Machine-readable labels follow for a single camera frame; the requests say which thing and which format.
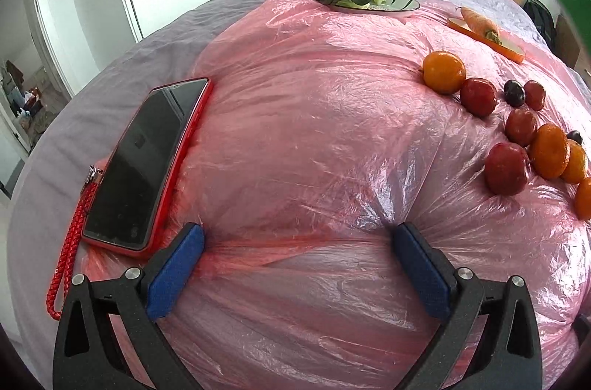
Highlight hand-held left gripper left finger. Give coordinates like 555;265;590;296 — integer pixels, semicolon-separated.
52;222;205;390

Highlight pink plastic sheet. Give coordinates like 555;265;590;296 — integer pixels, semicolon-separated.
81;0;591;390

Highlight wooden nightstand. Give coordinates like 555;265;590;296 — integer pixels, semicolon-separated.
555;14;589;70

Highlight red apple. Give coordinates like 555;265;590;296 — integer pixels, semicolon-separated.
524;80;547;111
459;77;498;117
484;142;531;196
505;108;539;147

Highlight white door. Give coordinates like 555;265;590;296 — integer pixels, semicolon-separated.
30;0;100;95

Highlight carrot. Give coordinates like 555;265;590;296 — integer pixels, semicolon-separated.
461;7;502;44

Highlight large orange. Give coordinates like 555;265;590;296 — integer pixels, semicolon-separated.
527;123;571;181

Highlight white patterned plate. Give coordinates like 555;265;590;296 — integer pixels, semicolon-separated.
330;0;421;18

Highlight black backpack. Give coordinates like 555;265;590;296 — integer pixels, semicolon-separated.
523;0;557;47

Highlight phone in red case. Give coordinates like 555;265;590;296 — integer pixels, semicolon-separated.
82;77;214;259

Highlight orange rimmed plate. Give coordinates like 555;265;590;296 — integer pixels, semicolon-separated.
447;17;526;64

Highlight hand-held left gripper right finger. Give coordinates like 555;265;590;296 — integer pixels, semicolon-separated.
392;222;543;390

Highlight red braided strap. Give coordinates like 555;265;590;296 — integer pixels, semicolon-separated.
45;163;105;321

